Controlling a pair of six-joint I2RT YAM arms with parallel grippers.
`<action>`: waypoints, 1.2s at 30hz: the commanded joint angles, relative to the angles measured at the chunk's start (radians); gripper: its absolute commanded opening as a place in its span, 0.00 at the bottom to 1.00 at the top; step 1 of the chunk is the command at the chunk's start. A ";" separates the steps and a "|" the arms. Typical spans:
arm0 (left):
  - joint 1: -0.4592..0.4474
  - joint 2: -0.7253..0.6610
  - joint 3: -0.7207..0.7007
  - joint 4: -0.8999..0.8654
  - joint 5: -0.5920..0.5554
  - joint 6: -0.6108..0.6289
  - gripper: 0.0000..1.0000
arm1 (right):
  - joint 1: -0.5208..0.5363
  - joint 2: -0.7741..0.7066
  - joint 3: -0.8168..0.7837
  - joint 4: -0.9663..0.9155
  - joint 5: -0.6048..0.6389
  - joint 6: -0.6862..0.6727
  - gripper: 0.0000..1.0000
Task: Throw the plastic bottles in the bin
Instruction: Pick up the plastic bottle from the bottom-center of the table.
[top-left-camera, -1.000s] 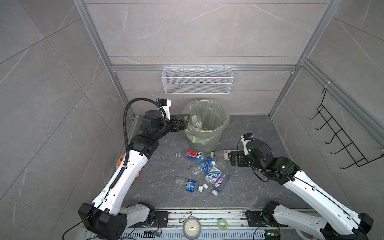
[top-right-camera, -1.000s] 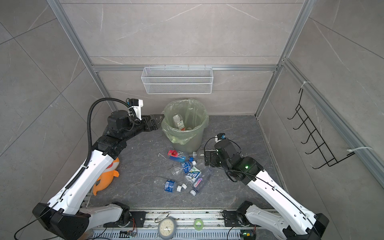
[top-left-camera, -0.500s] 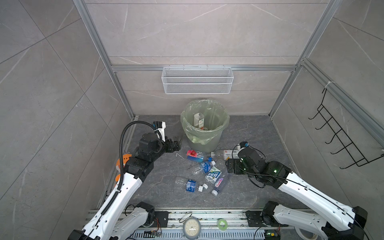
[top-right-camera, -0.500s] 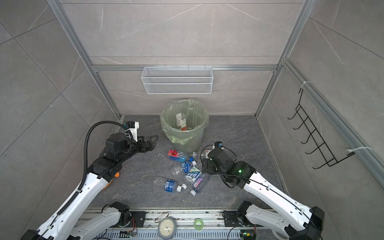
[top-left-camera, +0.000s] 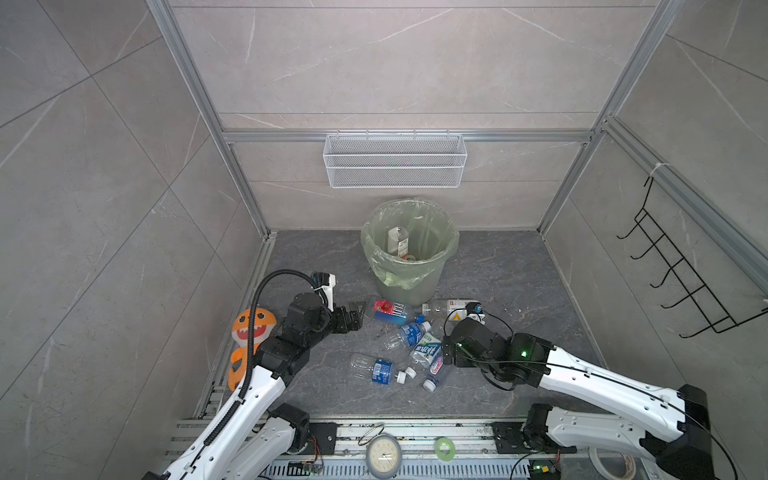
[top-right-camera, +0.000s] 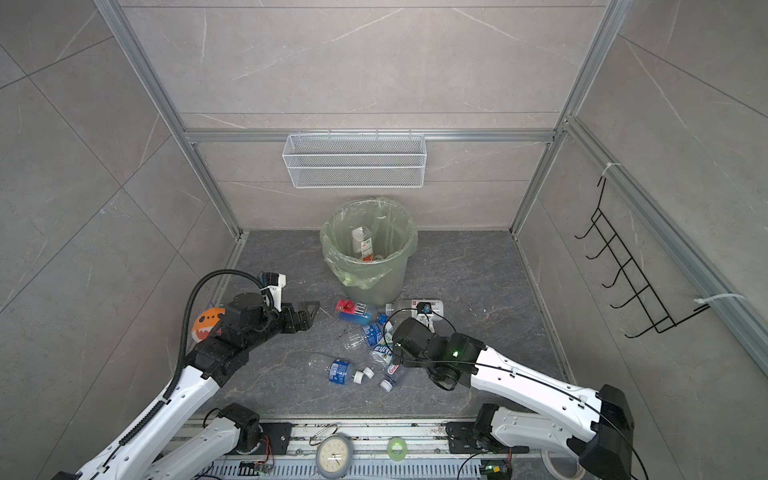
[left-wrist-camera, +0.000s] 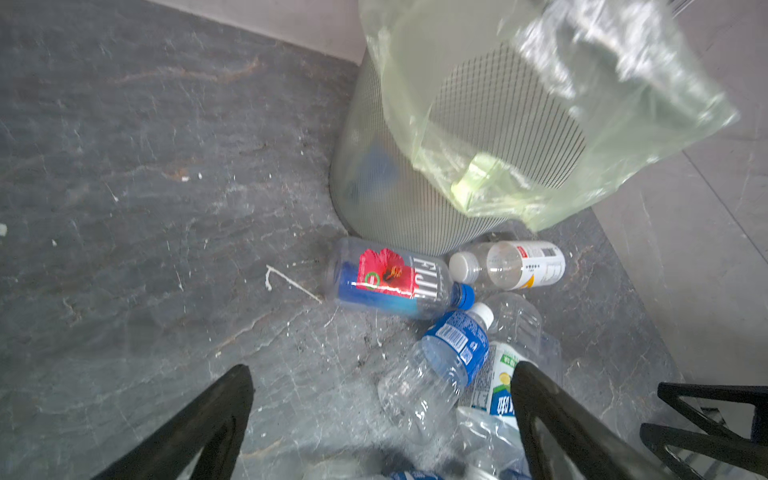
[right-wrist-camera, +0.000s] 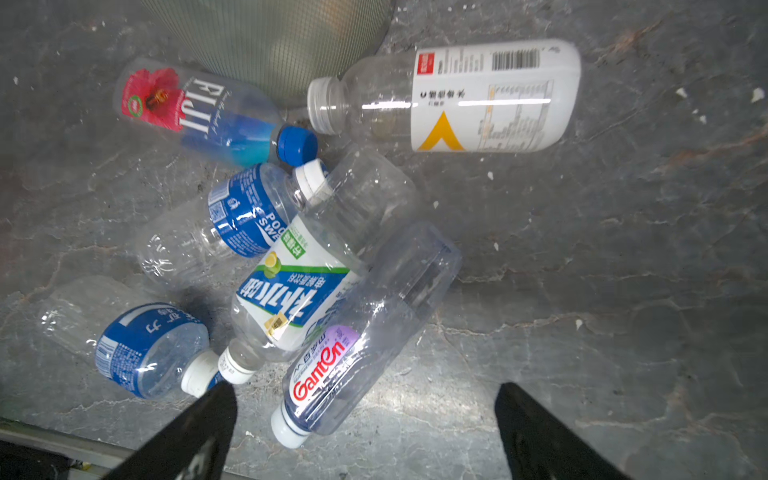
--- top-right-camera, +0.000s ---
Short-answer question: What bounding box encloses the crushed bottle blue label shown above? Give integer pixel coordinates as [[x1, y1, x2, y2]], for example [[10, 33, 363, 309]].
[[342, 324, 387, 350]]

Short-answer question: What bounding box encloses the crushed bottle pink purple label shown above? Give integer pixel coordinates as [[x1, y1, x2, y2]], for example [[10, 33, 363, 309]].
[[379, 364, 406, 392]]

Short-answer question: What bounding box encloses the clear bottle white orange label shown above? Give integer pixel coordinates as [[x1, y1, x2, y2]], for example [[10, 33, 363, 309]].
[[351, 226, 375, 262]]

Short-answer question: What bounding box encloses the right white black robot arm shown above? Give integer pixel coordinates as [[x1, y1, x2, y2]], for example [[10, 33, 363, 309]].
[[386, 318, 638, 479]]

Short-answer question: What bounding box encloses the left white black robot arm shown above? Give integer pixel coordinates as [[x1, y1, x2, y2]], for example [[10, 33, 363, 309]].
[[55, 293, 320, 479]]

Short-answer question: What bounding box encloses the green plastic bin liner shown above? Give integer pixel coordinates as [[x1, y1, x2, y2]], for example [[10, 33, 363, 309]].
[[319, 197, 419, 292]]

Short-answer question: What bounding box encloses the grey mesh waste bin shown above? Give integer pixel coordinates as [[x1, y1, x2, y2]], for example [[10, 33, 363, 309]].
[[319, 197, 419, 307]]

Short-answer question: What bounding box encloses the bottle green white blue label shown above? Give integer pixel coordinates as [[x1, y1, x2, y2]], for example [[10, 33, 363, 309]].
[[371, 336, 393, 367]]

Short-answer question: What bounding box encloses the orange shark plush toy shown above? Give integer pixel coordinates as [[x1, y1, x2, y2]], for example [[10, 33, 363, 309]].
[[191, 307, 225, 343]]

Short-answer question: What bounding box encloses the Fiji bottle red flower label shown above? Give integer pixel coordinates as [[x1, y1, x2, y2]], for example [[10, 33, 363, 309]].
[[335, 300, 388, 326]]

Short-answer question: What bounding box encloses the lying bottle dark blue label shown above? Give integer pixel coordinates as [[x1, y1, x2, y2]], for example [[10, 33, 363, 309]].
[[308, 354, 366, 385]]

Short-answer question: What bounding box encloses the green tape roll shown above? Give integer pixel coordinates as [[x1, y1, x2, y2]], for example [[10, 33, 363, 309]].
[[387, 437, 408, 462]]

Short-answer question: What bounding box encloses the round grey dial timer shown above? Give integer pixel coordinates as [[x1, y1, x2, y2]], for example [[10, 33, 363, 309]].
[[315, 434, 354, 479]]

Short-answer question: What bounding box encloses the white tape roll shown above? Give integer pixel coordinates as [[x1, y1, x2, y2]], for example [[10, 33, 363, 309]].
[[539, 446, 586, 480]]

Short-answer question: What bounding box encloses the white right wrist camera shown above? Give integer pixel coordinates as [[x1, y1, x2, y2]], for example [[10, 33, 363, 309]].
[[414, 301, 435, 333]]

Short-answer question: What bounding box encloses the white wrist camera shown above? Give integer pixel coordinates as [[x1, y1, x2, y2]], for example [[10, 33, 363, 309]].
[[259, 272, 287, 311], [414, 301, 435, 333]]

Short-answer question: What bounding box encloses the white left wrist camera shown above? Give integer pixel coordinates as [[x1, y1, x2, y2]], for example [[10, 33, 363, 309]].
[[259, 272, 287, 311]]

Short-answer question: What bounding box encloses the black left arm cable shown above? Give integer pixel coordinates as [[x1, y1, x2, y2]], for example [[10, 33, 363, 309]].
[[161, 268, 268, 400]]

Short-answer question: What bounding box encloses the white wire wall basket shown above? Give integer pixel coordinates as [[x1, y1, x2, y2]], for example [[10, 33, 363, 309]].
[[282, 133, 428, 189]]

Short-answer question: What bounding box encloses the black wire hook rack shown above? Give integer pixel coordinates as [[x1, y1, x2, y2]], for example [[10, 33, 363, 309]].
[[574, 177, 710, 339]]

